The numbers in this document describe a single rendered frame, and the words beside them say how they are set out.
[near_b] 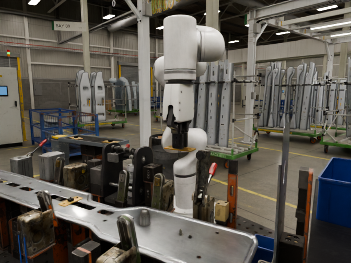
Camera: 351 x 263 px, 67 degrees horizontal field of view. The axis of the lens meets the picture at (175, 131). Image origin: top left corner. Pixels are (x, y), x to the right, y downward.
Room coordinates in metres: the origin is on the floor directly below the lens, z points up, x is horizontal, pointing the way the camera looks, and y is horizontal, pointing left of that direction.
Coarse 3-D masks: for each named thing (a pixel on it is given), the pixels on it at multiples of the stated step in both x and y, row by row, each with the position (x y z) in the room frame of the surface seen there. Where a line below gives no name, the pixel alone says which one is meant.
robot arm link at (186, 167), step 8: (192, 128) 1.31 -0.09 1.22; (192, 136) 1.27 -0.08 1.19; (200, 136) 1.27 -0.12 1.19; (192, 144) 1.26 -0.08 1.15; (200, 144) 1.26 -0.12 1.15; (192, 152) 1.28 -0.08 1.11; (184, 160) 1.29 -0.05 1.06; (192, 160) 1.27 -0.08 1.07; (176, 168) 1.29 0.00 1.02; (184, 168) 1.27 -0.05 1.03; (192, 168) 1.28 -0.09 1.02; (176, 176) 1.29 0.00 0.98; (184, 176) 1.27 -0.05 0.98
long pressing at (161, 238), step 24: (0, 192) 1.02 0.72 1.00; (24, 192) 1.02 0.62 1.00; (72, 192) 1.02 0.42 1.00; (72, 216) 0.81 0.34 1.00; (96, 216) 0.81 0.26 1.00; (120, 216) 0.82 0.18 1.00; (168, 216) 0.81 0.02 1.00; (144, 240) 0.67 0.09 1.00; (168, 240) 0.67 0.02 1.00; (192, 240) 0.67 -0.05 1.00; (216, 240) 0.67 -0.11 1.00; (240, 240) 0.67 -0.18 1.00
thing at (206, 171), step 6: (198, 150) 0.84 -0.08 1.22; (204, 150) 0.84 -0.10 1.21; (198, 156) 0.81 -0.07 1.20; (204, 156) 0.81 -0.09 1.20; (198, 162) 0.84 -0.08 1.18; (204, 162) 0.84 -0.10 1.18; (198, 168) 0.83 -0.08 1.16; (204, 168) 0.83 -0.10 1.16; (198, 174) 0.83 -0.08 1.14; (204, 174) 0.82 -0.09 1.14; (198, 180) 0.83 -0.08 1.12; (204, 180) 0.82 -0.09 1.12; (198, 186) 0.83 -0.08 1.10; (204, 186) 0.81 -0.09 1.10; (198, 192) 0.83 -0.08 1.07; (204, 192) 0.81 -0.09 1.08; (204, 198) 0.81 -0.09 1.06
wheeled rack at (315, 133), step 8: (320, 80) 6.91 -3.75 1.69; (328, 80) 7.61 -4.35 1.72; (328, 104) 7.58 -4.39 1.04; (328, 112) 7.57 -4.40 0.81; (264, 128) 8.04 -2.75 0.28; (272, 128) 7.88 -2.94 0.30; (280, 128) 7.94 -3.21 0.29; (296, 128) 7.63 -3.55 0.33; (312, 136) 6.95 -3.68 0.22; (320, 136) 7.58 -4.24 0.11
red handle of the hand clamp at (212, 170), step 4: (212, 164) 0.92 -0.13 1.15; (216, 164) 0.92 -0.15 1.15; (212, 168) 0.91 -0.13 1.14; (216, 168) 0.92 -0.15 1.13; (212, 172) 0.89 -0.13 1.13; (208, 176) 0.88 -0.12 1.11; (212, 176) 0.89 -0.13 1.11; (208, 180) 0.87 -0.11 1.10; (208, 184) 0.86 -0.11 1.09; (200, 192) 0.83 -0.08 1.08; (200, 196) 0.82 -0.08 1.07
